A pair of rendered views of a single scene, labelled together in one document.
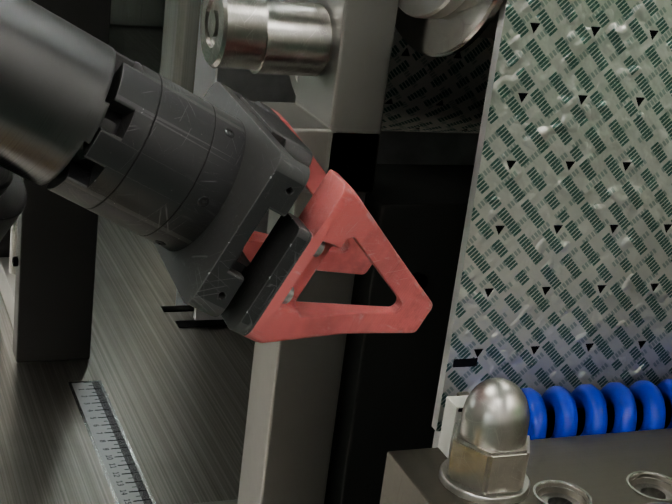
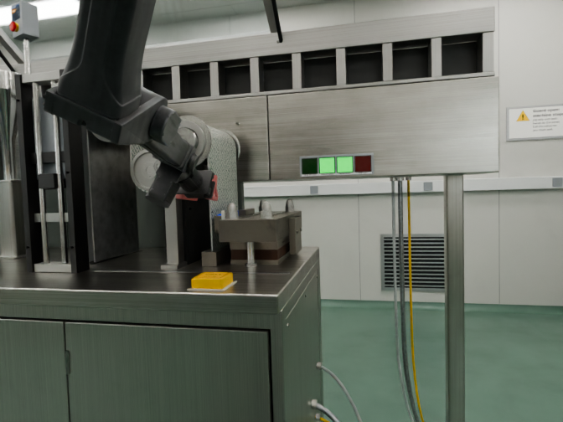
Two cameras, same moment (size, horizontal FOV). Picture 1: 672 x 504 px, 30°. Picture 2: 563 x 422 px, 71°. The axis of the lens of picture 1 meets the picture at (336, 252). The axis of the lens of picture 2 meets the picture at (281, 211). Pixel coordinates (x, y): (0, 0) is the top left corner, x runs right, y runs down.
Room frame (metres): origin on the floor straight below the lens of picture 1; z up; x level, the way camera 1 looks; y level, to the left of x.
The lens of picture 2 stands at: (-0.30, 0.72, 1.10)
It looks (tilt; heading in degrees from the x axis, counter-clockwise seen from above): 3 degrees down; 306
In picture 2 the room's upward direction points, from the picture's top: 2 degrees counter-clockwise
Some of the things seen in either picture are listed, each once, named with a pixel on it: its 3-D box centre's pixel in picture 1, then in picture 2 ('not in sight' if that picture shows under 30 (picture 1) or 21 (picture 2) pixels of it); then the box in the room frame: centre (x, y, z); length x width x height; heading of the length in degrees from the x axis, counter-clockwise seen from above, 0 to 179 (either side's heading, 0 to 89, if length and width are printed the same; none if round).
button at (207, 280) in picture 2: not in sight; (212, 280); (0.33, 0.12, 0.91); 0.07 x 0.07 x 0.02; 24
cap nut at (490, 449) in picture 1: (493, 431); (232, 211); (0.45, -0.07, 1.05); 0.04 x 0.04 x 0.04
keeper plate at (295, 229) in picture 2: not in sight; (296, 234); (0.39, -0.30, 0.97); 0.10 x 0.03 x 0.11; 114
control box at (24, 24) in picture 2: not in sight; (22, 21); (1.09, 0.17, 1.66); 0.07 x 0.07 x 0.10; 3
